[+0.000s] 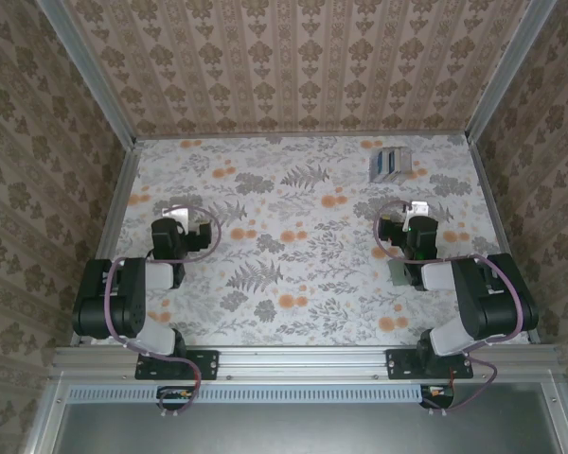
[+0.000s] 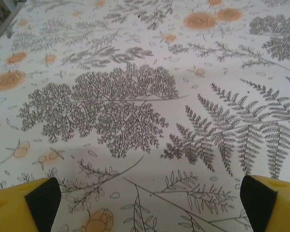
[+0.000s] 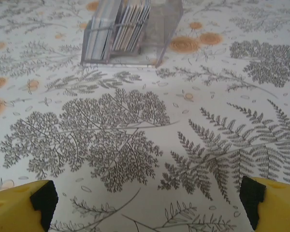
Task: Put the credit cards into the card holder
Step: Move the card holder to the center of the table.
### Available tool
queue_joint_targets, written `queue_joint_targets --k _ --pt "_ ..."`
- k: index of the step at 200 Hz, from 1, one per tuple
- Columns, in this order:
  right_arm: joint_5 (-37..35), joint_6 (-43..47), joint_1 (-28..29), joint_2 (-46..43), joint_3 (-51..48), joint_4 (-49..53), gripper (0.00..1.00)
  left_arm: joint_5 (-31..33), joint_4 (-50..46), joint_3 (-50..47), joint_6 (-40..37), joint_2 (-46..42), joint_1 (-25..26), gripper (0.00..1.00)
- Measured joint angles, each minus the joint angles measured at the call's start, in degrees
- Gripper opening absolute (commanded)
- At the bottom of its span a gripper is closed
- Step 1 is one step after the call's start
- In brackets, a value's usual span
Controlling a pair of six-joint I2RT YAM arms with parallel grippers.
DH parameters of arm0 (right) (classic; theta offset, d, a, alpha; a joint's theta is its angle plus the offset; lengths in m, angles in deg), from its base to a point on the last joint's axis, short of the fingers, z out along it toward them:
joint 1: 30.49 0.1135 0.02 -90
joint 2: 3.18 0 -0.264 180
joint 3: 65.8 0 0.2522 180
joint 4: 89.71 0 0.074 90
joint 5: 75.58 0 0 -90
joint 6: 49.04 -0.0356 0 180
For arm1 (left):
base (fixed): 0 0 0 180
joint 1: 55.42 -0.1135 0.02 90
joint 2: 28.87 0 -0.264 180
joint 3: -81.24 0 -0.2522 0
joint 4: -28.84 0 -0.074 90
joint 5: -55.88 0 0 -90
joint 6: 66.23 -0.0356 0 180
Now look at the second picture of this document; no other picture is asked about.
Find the floral patterned table cover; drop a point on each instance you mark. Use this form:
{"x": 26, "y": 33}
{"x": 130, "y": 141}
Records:
{"x": 145, "y": 60}

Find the aluminium table side rail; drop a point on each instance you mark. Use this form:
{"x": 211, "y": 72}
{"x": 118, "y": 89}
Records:
{"x": 7, "y": 21}

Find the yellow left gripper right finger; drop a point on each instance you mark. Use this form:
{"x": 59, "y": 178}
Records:
{"x": 280, "y": 207}

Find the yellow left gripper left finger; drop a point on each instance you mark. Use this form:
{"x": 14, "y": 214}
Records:
{"x": 12, "y": 212}

